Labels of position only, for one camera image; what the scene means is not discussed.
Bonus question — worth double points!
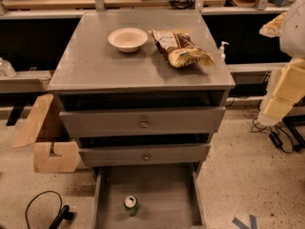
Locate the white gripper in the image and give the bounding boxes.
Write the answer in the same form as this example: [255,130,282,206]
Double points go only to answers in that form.
[257,12,305,126]

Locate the green soda can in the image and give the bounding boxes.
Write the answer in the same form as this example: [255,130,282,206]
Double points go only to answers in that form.
[124,195,138,217]

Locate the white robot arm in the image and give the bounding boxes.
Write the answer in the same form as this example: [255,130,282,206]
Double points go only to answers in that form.
[257,0,305,126]

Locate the grey top drawer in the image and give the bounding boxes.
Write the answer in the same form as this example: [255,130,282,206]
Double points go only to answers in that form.
[60,107,225,137]

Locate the grey drawer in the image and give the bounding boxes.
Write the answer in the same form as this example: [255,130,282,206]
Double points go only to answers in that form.
[92,164,207,229]
[60,107,225,137]
[79,144,210,167]

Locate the grey middle drawer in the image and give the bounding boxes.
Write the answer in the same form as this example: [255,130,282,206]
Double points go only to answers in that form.
[79,144,210,167]

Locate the grey drawer cabinet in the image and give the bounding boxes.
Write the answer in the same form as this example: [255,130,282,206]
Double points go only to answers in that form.
[46,9,236,229]

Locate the grey bottom drawer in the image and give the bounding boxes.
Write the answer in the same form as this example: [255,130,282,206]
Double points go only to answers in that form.
[92,164,207,229]

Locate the black table leg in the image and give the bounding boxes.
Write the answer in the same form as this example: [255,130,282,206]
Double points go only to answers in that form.
[283,114,305,148]

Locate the white pump bottle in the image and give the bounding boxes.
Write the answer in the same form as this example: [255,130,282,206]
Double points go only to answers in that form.
[219,41,229,63]

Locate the brown chip bag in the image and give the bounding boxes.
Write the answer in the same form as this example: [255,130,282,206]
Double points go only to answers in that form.
[149,30,214,69]

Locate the white paper bowl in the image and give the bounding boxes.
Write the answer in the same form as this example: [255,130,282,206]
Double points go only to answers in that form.
[108,28,148,52]

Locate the cardboard box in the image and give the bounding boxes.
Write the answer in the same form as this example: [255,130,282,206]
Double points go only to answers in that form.
[12,94,86,173]

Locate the black cable with adapter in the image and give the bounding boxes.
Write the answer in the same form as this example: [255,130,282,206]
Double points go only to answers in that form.
[250,117,303,155]

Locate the black floor cable left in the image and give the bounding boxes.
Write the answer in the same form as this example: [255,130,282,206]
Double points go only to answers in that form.
[24,190,74,229]

